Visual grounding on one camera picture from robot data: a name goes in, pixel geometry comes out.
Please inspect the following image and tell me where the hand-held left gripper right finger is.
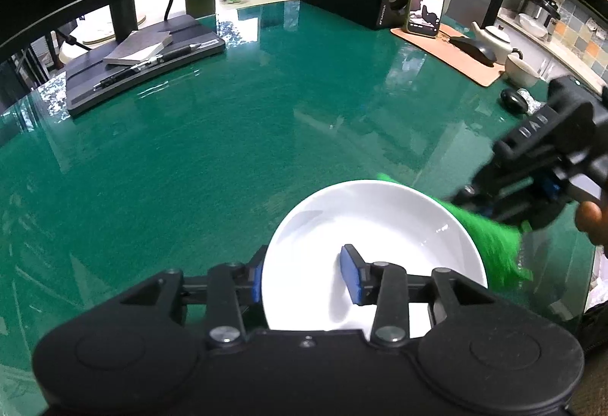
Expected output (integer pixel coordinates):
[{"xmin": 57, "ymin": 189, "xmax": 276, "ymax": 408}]
[{"xmin": 339, "ymin": 244, "xmax": 498, "ymax": 348}]

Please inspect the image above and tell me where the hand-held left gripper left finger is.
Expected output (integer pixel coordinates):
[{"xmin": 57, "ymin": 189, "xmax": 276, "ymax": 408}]
[{"xmin": 119, "ymin": 247, "xmax": 267, "ymax": 348}]

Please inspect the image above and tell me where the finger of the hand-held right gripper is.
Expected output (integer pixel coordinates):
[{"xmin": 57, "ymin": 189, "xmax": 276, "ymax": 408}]
[
  {"xmin": 450, "ymin": 176, "xmax": 535, "ymax": 208},
  {"xmin": 480, "ymin": 195, "xmax": 534, "ymax": 233}
]

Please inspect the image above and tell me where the green fluffy cloth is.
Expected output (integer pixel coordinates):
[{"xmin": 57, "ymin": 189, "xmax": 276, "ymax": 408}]
[{"xmin": 377, "ymin": 173, "xmax": 535, "ymax": 291}]

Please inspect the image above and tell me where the white plate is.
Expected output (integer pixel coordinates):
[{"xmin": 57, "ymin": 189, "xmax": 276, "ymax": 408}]
[{"xmin": 261, "ymin": 179, "xmax": 489, "ymax": 340}]

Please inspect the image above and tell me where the person's right hand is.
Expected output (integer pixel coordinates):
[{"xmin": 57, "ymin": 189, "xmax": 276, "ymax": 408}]
[{"xmin": 575, "ymin": 201, "xmax": 608, "ymax": 246}]

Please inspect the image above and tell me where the foil wrapped item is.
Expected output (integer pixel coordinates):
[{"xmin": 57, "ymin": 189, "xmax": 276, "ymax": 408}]
[{"xmin": 515, "ymin": 88, "xmax": 548, "ymax": 116}]

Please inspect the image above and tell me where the black round object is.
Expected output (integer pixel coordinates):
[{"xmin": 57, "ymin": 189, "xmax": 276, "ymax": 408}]
[{"xmin": 500, "ymin": 89, "xmax": 529, "ymax": 115}]

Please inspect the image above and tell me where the white teacup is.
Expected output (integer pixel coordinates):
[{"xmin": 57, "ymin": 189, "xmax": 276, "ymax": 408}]
[{"xmin": 504, "ymin": 54, "xmax": 542, "ymax": 88}]

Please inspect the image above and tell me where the small white dish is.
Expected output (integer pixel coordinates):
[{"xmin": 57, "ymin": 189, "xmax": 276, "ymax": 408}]
[{"xmin": 518, "ymin": 13, "xmax": 550, "ymax": 38}]

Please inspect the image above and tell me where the white teapot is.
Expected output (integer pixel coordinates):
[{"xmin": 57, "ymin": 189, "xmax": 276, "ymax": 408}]
[{"xmin": 471, "ymin": 21, "xmax": 524, "ymax": 63}]

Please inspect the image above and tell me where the black computer mouse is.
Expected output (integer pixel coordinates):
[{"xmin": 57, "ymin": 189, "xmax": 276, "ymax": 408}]
[{"xmin": 449, "ymin": 36, "xmax": 497, "ymax": 66}]

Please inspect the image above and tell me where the pressure cooker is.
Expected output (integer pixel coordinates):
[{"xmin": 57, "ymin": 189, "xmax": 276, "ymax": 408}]
[{"xmin": 522, "ymin": 0, "xmax": 562, "ymax": 34}]

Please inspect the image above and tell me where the cork mat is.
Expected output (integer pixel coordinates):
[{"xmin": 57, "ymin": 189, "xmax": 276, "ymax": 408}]
[{"xmin": 390, "ymin": 22, "xmax": 505, "ymax": 88}]

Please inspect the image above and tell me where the dark grey monitor stand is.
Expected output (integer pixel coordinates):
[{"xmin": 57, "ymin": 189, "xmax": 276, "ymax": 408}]
[{"xmin": 64, "ymin": 0, "xmax": 226, "ymax": 116}]

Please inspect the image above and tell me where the black pen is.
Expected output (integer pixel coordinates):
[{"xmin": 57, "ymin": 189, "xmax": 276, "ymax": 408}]
[
  {"xmin": 137, "ymin": 43, "xmax": 203, "ymax": 71},
  {"xmin": 94, "ymin": 63, "xmax": 144, "ymax": 91}
]

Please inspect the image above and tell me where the grey notebook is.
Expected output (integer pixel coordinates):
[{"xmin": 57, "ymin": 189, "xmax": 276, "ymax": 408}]
[{"xmin": 103, "ymin": 30, "xmax": 173, "ymax": 66}]

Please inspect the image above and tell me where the beige round base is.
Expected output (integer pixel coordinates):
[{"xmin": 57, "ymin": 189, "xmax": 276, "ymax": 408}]
[{"xmin": 71, "ymin": 14, "xmax": 146, "ymax": 47}]

